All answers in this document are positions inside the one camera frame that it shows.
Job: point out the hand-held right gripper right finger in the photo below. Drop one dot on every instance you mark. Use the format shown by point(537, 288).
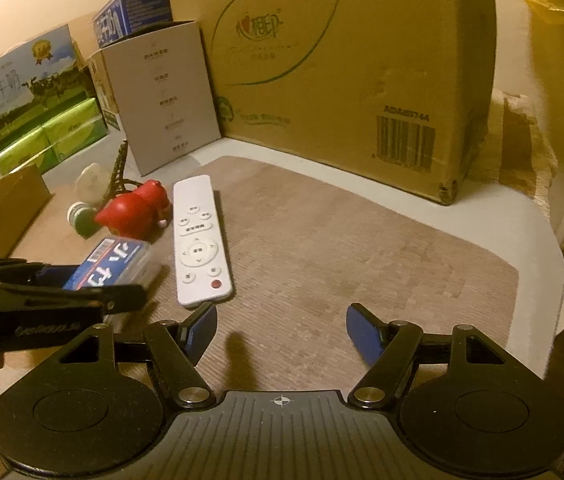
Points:
point(364, 330)

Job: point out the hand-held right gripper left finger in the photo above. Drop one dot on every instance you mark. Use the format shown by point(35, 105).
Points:
point(202, 325)

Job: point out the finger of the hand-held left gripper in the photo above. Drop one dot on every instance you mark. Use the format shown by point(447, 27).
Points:
point(87, 297)
point(57, 274)

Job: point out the clear box with blue label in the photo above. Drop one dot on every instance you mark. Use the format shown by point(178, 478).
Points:
point(122, 260)

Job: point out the green white yo-yo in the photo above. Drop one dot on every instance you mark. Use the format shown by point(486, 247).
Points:
point(82, 220)

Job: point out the white remote control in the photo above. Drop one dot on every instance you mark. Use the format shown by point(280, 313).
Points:
point(199, 240)

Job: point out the shallow cardboard tray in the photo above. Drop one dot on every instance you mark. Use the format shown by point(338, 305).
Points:
point(7, 200)

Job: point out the cream plug adapter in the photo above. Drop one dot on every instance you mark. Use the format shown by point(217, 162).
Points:
point(92, 182)

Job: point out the red toy figure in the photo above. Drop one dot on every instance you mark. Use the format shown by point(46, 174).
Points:
point(137, 207)

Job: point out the woven pattern hair clip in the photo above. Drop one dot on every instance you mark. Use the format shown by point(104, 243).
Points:
point(117, 170)

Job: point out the green tissue pack bundle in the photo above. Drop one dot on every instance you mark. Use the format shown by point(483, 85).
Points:
point(62, 130)

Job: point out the cow print milk gift box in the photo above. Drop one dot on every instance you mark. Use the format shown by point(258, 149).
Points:
point(12, 90)

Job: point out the white product box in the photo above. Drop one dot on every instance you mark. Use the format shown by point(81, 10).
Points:
point(162, 100)

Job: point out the large cardboard box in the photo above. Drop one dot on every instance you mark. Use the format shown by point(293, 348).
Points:
point(337, 85)

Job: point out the blue milk carton box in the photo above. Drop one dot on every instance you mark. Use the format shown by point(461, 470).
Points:
point(137, 5)

